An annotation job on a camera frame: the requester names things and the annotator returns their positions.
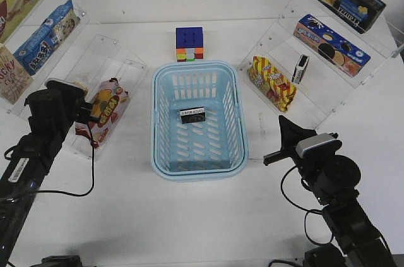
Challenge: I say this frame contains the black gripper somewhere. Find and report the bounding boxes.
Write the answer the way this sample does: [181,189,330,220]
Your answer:
[45,79,95,124]
[263,116,342,166]

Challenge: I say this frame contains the bread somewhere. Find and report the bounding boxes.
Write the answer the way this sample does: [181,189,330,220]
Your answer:
[71,72,90,95]

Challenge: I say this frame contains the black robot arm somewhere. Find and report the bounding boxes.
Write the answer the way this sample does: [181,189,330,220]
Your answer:
[263,116,396,266]
[1,79,92,266]

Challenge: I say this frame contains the black white tissue pack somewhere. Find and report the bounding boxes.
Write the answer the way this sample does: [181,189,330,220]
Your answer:
[292,54,309,84]

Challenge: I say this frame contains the light blue plastic basket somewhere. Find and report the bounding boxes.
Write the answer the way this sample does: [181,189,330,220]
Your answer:
[151,61,249,182]

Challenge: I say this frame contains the pink strawberry cake package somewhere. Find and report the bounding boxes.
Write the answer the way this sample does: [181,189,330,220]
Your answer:
[75,78,130,148]

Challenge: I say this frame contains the yellow red striped snack bag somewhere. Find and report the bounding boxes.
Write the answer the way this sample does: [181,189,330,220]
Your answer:
[247,56,297,112]

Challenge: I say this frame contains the beige Pocky box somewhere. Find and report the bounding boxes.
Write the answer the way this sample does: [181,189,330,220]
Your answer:
[1,44,33,104]

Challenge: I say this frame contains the blue cookie bag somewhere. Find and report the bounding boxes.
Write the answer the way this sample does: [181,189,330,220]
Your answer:
[13,0,80,76]

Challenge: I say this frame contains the clear acrylic right shelf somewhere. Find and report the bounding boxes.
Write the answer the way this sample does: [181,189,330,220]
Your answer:
[238,0,403,128]

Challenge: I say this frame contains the clear acrylic shelf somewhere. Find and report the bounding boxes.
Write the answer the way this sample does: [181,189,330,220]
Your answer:
[238,0,403,128]
[0,0,148,162]

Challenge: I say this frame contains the clear acrylic left shelf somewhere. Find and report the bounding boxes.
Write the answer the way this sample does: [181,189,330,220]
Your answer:
[0,0,148,162]

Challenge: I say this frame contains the blue orange cookie box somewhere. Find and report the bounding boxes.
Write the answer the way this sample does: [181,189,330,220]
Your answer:
[294,14,371,77]

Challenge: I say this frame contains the multicoloured puzzle cube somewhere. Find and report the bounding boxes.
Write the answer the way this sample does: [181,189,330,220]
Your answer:
[175,27,204,62]

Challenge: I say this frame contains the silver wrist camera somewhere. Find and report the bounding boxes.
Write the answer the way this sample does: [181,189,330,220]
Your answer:
[295,133,342,158]

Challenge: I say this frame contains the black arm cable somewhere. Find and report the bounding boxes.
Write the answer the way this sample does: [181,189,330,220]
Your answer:
[268,165,335,267]
[3,120,95,198]

